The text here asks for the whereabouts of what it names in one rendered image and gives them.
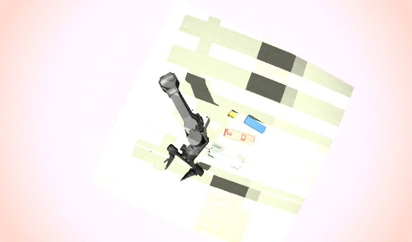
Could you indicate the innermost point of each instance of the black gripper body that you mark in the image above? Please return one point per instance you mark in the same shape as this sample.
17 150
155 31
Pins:
188 156

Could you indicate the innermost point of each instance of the blue bar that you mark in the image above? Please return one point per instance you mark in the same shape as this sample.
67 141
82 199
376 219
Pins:
255 125

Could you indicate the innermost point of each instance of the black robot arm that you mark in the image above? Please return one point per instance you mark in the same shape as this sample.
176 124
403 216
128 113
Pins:
193 123

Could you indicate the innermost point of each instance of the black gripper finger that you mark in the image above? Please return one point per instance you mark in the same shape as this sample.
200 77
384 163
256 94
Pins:
171 158
190 173

